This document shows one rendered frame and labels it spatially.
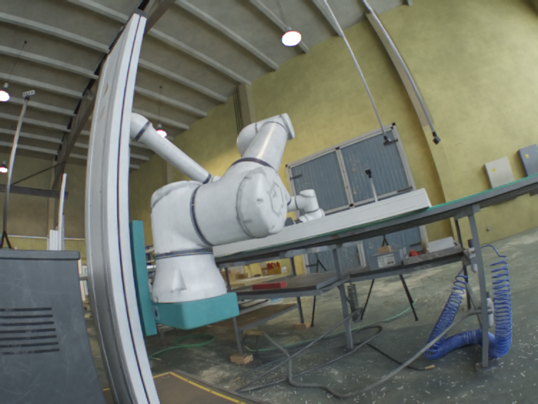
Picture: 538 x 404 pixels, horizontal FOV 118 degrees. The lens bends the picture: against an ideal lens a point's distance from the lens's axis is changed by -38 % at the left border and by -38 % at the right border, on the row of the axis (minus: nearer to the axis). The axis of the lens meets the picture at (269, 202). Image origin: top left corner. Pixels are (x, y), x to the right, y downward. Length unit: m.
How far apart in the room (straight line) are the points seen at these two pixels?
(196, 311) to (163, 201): 0.26
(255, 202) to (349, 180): 7.66
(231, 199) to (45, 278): 0.40
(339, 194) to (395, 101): 3.45
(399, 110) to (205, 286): 8.12
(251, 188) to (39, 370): 0.55
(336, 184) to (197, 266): 7.78
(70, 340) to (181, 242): 0.33
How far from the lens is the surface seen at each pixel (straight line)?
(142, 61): 10.59
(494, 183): 7.69
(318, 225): 1.16
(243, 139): 1.14
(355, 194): 7.99
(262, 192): 0.52
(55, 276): 0.54
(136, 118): 1.33
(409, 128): 8.17
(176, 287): 0.60
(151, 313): 0.71
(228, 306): 0.63
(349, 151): 8.33
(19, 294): 0.54
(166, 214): 0.63
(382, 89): 8.86
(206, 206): 0.56
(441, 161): 7.43
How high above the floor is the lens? 0.78
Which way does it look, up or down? 13 degrees up
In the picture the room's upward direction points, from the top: 9 degrees counter-clockwise
